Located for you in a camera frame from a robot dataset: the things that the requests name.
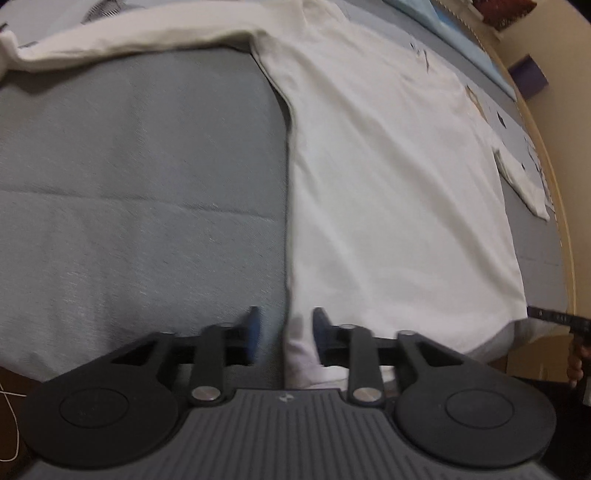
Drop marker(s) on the purple box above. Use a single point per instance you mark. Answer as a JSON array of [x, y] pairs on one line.
[[530, 74]]

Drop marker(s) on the grey blanket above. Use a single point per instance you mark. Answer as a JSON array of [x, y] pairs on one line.
[[138, 184]]

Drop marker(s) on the white long-sleeve shirt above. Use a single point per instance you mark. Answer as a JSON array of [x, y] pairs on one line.
[[392, 184]]

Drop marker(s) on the light blue pillow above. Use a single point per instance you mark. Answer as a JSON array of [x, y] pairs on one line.
[[461, 32]]

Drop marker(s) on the printed bed sheet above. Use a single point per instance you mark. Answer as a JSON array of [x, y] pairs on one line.
[[461, 62]]

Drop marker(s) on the dark red patterned cloth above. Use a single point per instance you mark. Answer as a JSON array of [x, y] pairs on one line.
[[503, 11]]

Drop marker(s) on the wooden bed frame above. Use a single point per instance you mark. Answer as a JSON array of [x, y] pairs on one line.
[[561, 207]]

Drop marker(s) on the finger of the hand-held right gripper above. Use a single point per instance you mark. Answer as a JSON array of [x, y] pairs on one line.
[[549, 315]]

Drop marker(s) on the person's right hand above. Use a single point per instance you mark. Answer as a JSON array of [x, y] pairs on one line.
[[574, 367]]

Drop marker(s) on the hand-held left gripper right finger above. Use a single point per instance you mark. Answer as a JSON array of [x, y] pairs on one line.
[[321, 337]]

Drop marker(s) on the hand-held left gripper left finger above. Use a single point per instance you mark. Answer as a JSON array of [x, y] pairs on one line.
[[252, 334]]

